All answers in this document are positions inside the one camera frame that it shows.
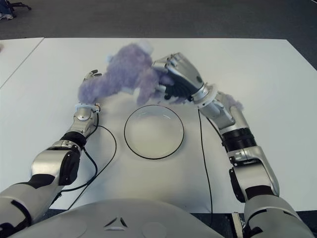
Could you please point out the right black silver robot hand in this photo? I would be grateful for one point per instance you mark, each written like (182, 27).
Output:
(185, 77)

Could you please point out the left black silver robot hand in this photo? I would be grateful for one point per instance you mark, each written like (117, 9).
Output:
(92, 74)

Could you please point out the purple plush bunny doll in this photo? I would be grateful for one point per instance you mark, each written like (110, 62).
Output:
(128, 67)

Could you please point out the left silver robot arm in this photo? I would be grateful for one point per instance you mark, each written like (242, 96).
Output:
(47, 161)

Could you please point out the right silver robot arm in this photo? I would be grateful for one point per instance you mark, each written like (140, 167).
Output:
(252, 171)

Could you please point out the white plate with black rim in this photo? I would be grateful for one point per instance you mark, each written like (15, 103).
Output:
(153, 131)

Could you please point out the black office chair base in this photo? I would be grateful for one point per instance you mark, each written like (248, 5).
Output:
(22, 5)

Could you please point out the white sneaker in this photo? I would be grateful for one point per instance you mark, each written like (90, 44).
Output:
(5, 17)

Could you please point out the grey robot torso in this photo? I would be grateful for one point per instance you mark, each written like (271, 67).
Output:
(119, 218)

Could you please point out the white table leg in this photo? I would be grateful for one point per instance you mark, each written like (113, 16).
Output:
(236, 220)

